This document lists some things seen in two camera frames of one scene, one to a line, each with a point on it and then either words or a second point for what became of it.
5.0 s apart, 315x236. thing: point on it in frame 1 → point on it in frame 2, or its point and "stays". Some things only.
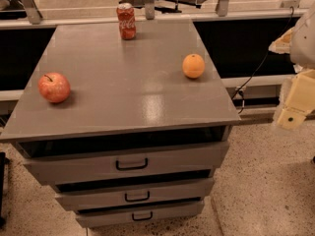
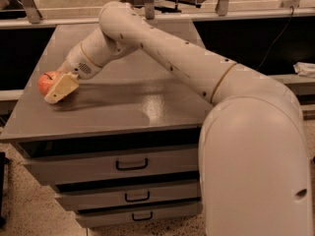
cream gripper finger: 296,100 → 76,64
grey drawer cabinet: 137,142 stays
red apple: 54,87 stays
